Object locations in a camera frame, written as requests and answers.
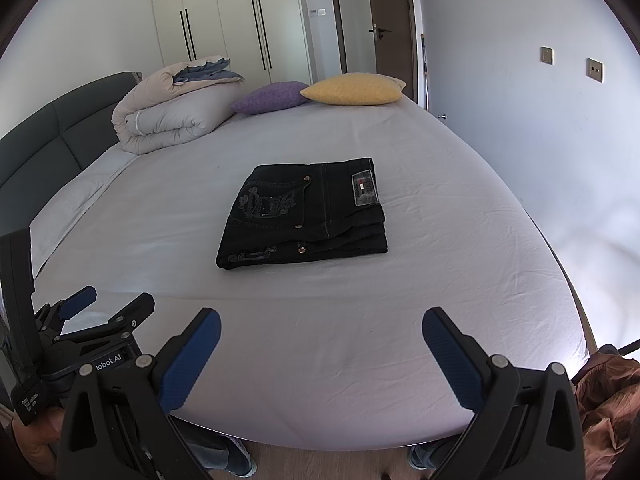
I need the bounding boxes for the black denim pants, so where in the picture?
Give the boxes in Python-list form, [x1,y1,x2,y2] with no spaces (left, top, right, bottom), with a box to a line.
[216,157,388,270]

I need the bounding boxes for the brown clothing pile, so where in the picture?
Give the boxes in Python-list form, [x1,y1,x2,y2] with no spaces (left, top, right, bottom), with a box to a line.
[572,344,639,479]

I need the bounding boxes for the person left hand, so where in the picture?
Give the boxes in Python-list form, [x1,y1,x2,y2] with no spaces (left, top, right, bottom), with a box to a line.
[11,408,65,478]

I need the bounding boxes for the white pillow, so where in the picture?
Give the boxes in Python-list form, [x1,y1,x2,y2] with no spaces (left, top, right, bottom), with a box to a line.
[29,145,138,278]

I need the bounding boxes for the left shoe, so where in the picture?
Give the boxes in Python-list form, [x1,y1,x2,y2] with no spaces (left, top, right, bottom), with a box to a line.
[183,431,257,478]

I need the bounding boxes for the shoe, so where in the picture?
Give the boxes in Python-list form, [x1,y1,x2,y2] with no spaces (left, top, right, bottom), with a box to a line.
[183,431,257,478]
[407,440,456,470]

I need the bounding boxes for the right shoe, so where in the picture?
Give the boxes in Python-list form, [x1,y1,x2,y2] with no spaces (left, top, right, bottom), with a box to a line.
[407,440,456,470]

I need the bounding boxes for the dark grey headboard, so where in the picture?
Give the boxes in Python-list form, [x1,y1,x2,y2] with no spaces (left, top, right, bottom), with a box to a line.
[0,72,142,234]

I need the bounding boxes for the white bed mattress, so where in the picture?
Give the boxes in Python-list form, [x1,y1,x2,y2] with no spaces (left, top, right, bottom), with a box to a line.
[34,100,588,451]

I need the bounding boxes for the folded beige duvet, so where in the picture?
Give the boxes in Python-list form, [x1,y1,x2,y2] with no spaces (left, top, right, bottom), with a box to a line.
[112,55,244,155]

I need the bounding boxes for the folded blue denim garment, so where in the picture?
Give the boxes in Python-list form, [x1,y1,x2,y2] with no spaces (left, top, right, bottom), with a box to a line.
[174,58,244,84]

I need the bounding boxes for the purple cushion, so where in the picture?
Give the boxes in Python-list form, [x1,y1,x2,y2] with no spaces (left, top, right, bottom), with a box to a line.
[231,81,308,115]

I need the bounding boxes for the yellow cushion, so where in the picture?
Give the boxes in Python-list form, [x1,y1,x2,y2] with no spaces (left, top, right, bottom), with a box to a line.
[299,73,406,106]

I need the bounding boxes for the cream wardrobe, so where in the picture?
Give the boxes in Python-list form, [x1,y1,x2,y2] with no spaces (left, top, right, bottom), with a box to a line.
[152,0,318,90]

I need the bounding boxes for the brown wooden door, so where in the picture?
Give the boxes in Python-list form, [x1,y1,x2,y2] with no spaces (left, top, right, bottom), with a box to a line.
[370,0,418,102]

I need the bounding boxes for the wall switch plate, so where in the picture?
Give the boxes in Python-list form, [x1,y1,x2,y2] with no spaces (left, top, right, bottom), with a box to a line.
[540,46,554,65]
[586,58,603,84]

